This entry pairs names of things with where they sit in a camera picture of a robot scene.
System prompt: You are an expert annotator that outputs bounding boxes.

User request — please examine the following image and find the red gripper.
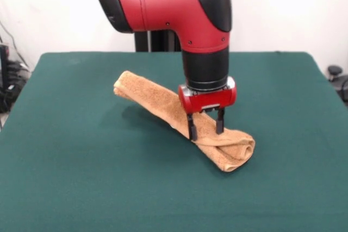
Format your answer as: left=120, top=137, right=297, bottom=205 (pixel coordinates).
left=178, top=82, right=238, bottom=141

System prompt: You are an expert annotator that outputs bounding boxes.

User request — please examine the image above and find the orange terry towel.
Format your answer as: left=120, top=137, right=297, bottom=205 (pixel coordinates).
left=113, top=71, right=256, bottom=173

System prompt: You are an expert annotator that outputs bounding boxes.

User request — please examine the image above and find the dark green table cloth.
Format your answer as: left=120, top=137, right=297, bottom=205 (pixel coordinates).
left=0, top=51, right=348, bottom=232

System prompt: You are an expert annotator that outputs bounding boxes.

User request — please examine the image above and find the black office chair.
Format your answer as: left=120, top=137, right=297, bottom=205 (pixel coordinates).
left=327, top=65, right=348, bottom=99

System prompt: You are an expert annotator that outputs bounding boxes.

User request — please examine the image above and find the black electronics box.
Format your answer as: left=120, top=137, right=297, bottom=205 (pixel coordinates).
left=0, top=43, right=10, bottom=83

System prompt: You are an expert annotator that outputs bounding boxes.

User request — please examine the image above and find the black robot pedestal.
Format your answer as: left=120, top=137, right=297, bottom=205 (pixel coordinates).
left=134, top=0, right=235, bottom=53

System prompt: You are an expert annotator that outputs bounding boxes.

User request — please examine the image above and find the black cable bundle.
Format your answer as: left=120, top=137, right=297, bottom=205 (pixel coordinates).
left=0, top=22, right=33, bottom=114

